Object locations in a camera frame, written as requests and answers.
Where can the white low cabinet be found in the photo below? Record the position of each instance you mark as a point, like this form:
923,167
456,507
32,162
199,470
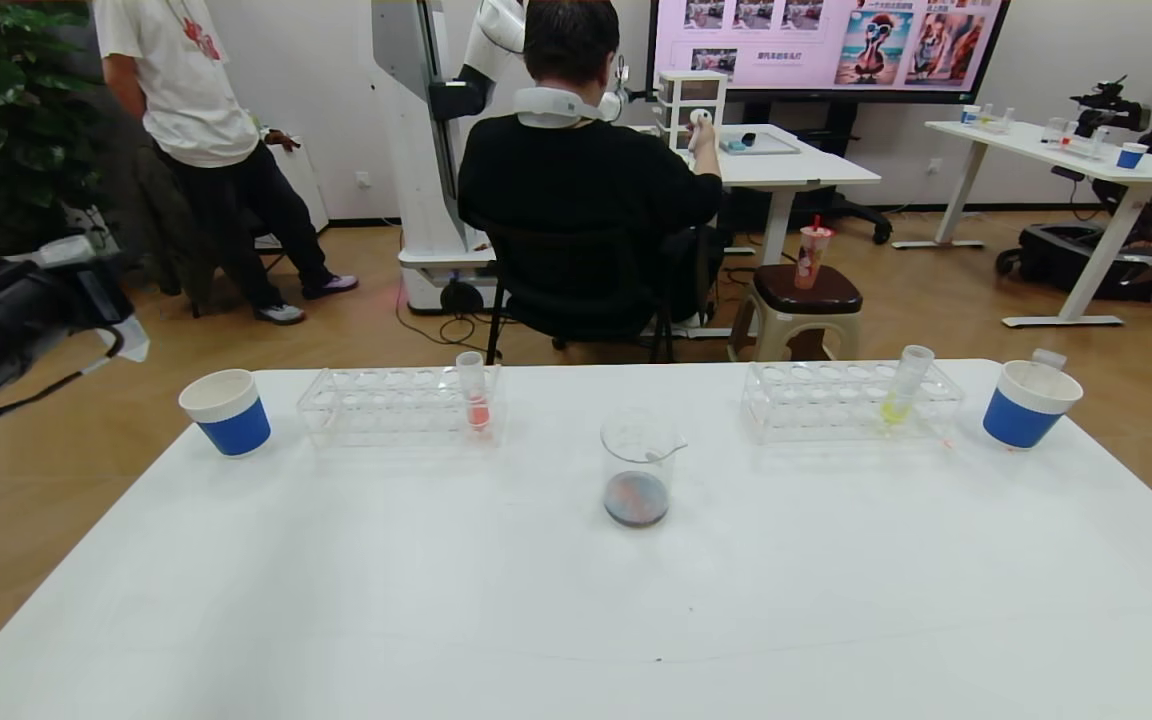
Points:
301,190

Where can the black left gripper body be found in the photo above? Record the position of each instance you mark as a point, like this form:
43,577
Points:
104,281

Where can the long white desk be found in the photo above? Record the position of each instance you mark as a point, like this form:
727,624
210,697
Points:
1036,143

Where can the blue and white paper cup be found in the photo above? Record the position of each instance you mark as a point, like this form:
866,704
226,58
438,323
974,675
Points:
231,425
1021,418

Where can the large wall display screen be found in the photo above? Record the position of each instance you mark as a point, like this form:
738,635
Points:
836,45

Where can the yellow pigment test tube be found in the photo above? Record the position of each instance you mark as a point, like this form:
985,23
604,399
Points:
896,407

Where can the clear glass beaker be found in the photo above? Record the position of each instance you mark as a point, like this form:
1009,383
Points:
637,500

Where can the beige stool with brown seat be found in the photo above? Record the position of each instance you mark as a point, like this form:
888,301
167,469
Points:
806,290

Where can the standing person in white shirt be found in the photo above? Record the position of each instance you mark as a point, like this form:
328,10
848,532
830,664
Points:
186,90

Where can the pink drink cup with straw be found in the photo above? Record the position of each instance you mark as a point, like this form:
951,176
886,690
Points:
811,258

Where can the white neck band device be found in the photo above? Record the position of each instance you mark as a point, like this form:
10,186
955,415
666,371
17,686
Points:
551,105

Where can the red pigment test tube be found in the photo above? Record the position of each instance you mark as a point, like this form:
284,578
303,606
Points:
1049,357
477,412

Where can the green leafy plant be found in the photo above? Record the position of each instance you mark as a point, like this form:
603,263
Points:
26,100

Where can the black screen stand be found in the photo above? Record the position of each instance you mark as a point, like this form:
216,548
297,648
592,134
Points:
836,205

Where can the white small drawer unit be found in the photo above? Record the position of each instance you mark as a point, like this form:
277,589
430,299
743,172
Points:
681,95

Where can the black camera rig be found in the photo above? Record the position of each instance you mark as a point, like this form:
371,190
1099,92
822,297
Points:
1106,105

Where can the clear acrylic test tube rack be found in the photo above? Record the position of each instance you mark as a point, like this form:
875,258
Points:
396,408
836,405

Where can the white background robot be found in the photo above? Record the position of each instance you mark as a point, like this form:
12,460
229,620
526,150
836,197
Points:
416,150

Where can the grey tray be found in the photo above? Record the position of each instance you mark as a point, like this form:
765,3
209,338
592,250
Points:
771,145

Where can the seated person in black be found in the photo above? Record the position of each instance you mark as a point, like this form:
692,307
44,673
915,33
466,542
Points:
576,200

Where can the black office chair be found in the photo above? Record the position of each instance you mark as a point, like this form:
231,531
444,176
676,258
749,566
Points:
576,300

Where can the small blue paper cup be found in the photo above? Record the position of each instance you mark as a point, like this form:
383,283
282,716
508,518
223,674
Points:
1131,156

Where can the dark green jacket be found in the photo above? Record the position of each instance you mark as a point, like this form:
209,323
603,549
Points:
161,230

